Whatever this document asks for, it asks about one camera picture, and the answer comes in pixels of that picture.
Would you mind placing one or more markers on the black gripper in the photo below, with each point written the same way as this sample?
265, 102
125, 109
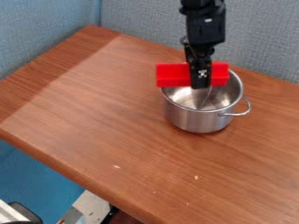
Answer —
204, 33

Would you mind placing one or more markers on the red rectangular block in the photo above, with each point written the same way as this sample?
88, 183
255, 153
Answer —
175, 75

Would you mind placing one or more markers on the stainless steel pot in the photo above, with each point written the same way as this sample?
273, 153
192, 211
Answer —
204, 110

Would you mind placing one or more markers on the white object at corner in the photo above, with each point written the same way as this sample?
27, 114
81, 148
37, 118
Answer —
10, 213

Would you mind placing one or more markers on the black chair part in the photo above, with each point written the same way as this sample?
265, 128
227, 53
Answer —
31, 217

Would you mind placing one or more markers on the white table leg bracket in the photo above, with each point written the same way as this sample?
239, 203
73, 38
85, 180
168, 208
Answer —
88, 210

